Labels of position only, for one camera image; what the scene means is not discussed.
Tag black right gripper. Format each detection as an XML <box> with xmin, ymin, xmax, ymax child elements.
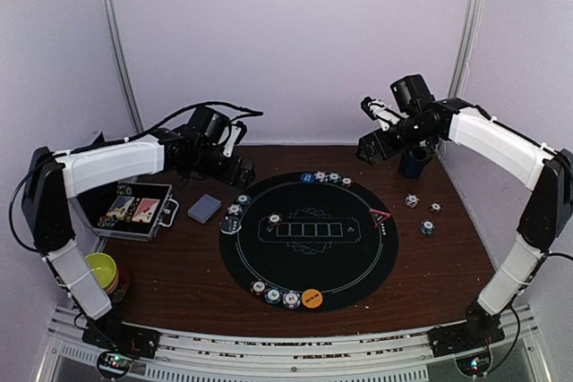
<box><xmin>355</xmin><ymin>114</ymin><xmax>434</xmax><ymax>166</ymax></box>

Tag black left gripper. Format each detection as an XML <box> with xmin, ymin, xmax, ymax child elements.
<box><xmin>192</xmin><ymin>145</ymin><xmax>256</xmax><ymax>190</ymax></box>

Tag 50 chips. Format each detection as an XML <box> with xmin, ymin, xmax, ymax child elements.
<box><xmin>264</xmin><ymin>288</ymin><xmax>282</xmax><ymax>305</ymax></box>
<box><xmin>236</xmin><ymin>194</ymin><xmax>252</xmax><ymax>206</ymax></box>
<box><xmin>328</xmin><ymin>173</ymin><xmax>341</xmax><ymax>183</ymax></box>

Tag grey card deck box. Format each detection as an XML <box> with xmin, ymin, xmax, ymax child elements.
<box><xmin>187</xmin><ymin>194</ymin><xmax>221</xmax><ymax>224</ymax></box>

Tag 10 chips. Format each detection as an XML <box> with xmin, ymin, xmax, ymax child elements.
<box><xmin>227</xmin><ymin>204</ymin><xmax>243</xmax><ymax>216</ymax></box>
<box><xmin>314</xmin><ymin>171</ymin><xmax>328</xmax><ymax>183</ymax></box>
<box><xmin>282</xmin><ymin>291</ymin><xmax>301</xmax><ymax>310</ymax></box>

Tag blue white 10 chip stack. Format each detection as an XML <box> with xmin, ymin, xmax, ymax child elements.
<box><xmin>405</xmin><ymin>194</ymin><xmax>420</xmax><ymax>208</ymax></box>

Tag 100 chips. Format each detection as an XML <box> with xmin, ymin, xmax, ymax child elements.
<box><xmin>250</xmin><ymin>280</ymin><xmax>268</xmax><ymax>297</ymax></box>
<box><xmin>341</xmin><ymin>177</ymin><xmax>353</xmax><ymax>187</ymax></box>
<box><xmin>267</xmin><ymin>214</ymin><xmax>282</xmax><ymax>226</ymax></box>

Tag green blue 50 chip stack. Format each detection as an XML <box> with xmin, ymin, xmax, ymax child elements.
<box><xmin>420</xmin><ymin>219</ymin><xmax>436</xmax><ymax>235</ymax></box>

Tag blue small blind button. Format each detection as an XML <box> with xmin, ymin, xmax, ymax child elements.
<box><xmin>300</xmin><ymin>173</ymin><xmax>317</xmax><ymax>183</ymax></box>

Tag orange big blind button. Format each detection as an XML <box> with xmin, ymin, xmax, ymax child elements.
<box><xmin>301</xmin><ymin>288</ymin><xmax>323</xmax><ymax>310</ymax></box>

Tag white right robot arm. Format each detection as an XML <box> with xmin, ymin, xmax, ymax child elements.
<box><xmin>356</xmin><ymin>74</ymin><xmax>572</xmax><ymax>348</ymax></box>

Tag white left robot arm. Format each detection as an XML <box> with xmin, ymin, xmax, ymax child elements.
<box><xmin>20</xmin><ymin>102</ymin><xmax>398</xmax><ymax>350</ymax></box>

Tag dark blue mug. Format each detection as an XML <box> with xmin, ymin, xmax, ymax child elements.
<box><xmin>398</xmin><ymin>146</ymin><xmax>432</xmax><ymax>179</ymax></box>

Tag clear round dealer button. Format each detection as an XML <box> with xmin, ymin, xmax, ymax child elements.
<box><xmin>219</xmin><ymin>216</ymin><xmax>242</xmax><ymax>235</ymax></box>

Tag red black 100 chip stack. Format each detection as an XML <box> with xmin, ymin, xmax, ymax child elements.
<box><xmin>429</xmin><ymin>202</ymin><xmax>442</xmax><ymax>214</ymax></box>

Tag aluminium poker case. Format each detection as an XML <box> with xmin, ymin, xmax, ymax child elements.
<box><xmin>84</xmin><ymin>182</ymin><xmax>180</xmax><ymax>242</ymax></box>

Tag round black poker mat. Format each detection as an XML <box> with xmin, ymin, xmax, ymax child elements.
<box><xmin>219</xmin><ymin>171</ymin><xmax>398</xmax><ymax>311</ymax></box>

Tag yellow-green bowl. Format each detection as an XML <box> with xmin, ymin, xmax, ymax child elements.
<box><xmin>85</xmin><ymin>252</ymin><xmax>119</xmax><ymax>294</ymax></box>

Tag right aluminium frame post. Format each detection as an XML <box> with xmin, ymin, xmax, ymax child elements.
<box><xmin>448</xmin><ymin>0</ymin><xmax>484</xmax><ymax>98</ymax></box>

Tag aluminium frame post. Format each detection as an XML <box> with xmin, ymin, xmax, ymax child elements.
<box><xmin>448</xmin><ymin>0</ymin><xmax>484</xmax><ymax>98</ymax></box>
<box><xmin>102</xmin><ymin>0</ymin><xmax>143</xmax><ymax>132</ymax></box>

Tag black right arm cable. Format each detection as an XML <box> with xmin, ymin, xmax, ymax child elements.
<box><xmin>485</xmin><ymin>104</ymin><xmax>573</xmax><ymax>374</ymax></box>

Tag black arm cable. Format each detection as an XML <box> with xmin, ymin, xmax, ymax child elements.
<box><xmin>8</xmin><ymin>102</ymin><xmax>265</xmax><ymax>258</ymax></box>
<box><xmin>485</xmin><ymin>104</ymin><xmax>573</xmax><ymax>374</ymax></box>

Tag left aluminium frame post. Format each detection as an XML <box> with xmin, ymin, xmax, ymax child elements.
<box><xmin>102</xmin><ymin>0</ymin><xmax>143</xmax><ymax>132</ymax></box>

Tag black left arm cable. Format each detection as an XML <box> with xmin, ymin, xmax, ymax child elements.
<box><xmin>8</xmin><ymin>102</ymin><xmax>265</xmax><ymax>258</ymax></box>

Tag aluminium front rail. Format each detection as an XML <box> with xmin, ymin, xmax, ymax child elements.
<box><xmin>44</xmin><ymin>303</ymin><xmax>538</xmax><ymax>382</ymax></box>

